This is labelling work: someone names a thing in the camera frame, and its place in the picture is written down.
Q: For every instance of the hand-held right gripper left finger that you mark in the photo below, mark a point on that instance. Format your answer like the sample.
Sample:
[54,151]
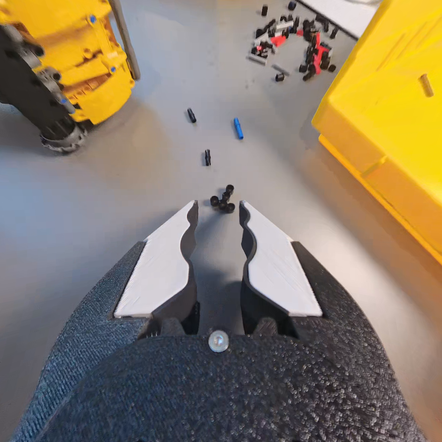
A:
[155,276]

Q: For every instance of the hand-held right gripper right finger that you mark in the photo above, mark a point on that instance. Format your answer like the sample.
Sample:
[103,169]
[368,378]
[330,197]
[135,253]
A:
[283,276]

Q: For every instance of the small blue brick pin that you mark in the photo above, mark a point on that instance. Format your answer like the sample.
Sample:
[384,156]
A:
[238,128]

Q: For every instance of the yellow toy brick vehicle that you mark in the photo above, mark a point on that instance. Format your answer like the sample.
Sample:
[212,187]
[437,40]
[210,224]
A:
[76,55]

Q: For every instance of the grey desk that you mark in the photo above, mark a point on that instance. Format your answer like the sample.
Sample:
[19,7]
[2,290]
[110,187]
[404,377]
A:
[83,207]

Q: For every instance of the cluster of black brick pins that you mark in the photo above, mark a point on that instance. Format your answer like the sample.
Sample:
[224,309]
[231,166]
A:
[222,200]

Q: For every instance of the small black brick pin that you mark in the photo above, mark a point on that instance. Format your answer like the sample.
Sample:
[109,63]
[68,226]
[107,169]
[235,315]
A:
[207,157]
[192,115]

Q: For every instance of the yellow plastic bin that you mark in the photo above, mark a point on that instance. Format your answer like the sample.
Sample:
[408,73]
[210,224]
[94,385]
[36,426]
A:
[387,124]

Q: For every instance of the pile of small brick pieces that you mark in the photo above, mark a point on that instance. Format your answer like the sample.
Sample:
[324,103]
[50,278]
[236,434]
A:
[304,41]

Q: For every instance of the small tan brick pin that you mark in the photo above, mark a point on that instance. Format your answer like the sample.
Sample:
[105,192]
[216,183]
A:
[427,84]

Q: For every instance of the white oval board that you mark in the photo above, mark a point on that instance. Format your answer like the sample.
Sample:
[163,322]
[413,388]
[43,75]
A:
[338,14]

